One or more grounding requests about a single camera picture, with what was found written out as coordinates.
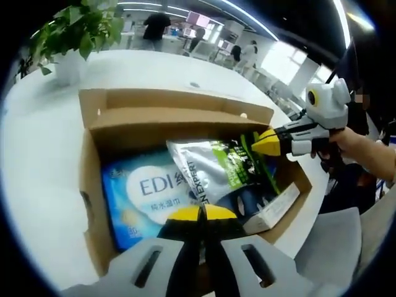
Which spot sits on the potted green plant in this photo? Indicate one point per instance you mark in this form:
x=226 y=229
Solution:
x=80 y=28

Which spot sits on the small white carton box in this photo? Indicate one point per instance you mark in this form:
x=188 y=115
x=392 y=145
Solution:
x=272 y=207

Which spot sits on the blue wet wipes pack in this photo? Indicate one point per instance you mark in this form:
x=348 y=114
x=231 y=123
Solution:
x=139 y=198

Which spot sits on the brown cardboard shoe box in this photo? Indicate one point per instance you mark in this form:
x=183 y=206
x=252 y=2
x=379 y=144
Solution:
x=173 y=123

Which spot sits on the person's right hand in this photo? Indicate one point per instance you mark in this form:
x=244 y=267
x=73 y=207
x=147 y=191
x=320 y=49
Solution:
x=341 y=140

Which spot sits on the pink screen wall monitors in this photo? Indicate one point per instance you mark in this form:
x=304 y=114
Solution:
x=198 y=18

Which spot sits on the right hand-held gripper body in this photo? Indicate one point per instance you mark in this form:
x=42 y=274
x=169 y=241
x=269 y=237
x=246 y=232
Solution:
x=332 y=105

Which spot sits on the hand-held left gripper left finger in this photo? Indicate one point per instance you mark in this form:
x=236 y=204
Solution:
x=182 y=247

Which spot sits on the grey office chair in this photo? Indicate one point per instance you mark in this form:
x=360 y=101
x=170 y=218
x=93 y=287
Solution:
x=337 y=247

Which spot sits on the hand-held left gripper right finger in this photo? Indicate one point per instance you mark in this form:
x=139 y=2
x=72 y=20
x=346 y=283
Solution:
x=222 y=229

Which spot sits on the silver green soft pouch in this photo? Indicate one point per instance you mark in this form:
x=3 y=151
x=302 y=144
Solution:
x=210 y=167

